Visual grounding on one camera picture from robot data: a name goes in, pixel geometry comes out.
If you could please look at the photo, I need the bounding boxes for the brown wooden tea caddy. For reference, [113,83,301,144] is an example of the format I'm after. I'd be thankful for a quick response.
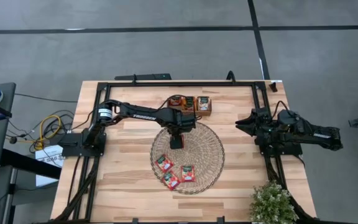
[167,95,213,116]

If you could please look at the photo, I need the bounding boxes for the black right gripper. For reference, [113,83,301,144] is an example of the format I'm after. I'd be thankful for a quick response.
[235,107,276,144]

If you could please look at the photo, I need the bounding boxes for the green potted plant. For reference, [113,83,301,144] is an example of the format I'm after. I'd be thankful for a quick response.
[249,182,300,224]

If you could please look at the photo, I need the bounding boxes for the black floor cable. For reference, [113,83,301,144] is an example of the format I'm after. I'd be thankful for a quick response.
[13,92,79,103]

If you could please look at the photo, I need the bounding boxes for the beige vanilla cinnamon tea bag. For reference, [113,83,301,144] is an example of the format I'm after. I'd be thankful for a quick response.
[196,96,211,112]

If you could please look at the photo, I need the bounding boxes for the orange foil tea bag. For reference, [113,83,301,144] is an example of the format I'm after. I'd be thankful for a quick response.
[182,96,196,112]

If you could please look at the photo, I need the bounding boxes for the round woven straw placemat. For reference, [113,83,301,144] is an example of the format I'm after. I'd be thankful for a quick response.
[150,119,226,195]

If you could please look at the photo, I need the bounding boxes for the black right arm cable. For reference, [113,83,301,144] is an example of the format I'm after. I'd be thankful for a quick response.
[270,100,291,121]

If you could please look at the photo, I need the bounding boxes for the yellow cable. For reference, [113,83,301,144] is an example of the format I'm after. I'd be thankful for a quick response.
[11,114,62,150]

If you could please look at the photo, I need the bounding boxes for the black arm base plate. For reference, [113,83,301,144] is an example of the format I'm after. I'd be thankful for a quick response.
[57,133,107,157]
[257,130,304,157]

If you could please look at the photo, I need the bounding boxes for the black power strip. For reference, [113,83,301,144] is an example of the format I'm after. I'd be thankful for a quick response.
[114,73,173,82]

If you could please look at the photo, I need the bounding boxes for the black aluminium rig frame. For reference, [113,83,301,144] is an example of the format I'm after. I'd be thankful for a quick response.
[53,80,319,224]

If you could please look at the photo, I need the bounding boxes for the white paper sheet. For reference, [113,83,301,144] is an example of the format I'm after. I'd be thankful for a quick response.
[35,144,65,187]

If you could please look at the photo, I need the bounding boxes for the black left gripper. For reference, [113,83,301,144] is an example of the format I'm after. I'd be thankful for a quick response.
[165,112,197,150]

